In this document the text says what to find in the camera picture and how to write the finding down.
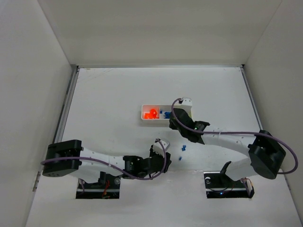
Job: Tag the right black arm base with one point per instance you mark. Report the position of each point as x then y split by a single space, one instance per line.
219 186

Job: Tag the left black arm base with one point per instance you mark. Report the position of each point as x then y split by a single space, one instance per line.
107 187

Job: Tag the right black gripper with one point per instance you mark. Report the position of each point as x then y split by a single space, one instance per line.
176 118

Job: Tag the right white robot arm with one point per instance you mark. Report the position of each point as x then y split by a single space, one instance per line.
264 155

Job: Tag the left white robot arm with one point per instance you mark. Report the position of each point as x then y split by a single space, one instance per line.
71 158

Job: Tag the blue arch lego piece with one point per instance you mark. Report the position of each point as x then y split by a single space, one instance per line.
167 115

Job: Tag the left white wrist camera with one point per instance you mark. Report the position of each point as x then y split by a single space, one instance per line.
160 146

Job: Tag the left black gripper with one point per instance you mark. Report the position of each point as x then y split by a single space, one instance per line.
163 161

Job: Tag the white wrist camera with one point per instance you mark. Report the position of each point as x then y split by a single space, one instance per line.
186 104
160 146

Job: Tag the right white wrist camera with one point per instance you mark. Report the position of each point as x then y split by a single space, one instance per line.
186 104

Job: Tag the white three-compartment tray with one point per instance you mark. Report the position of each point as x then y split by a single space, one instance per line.
157 115

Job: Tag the orange ring lego piece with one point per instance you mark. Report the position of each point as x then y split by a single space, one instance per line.
148 116

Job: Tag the orange dome lego piece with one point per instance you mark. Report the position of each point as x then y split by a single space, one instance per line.
153 113

